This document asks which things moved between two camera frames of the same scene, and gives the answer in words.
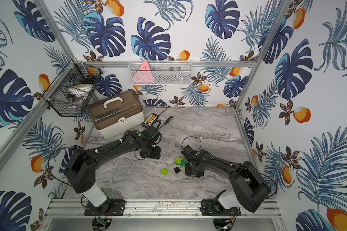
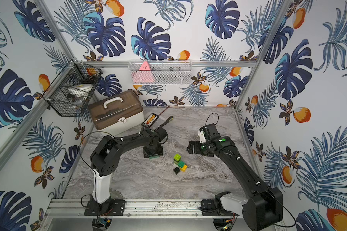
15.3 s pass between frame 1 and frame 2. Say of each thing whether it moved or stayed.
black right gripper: moved
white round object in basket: stayed
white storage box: stayed
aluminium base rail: stayed
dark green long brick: stayed
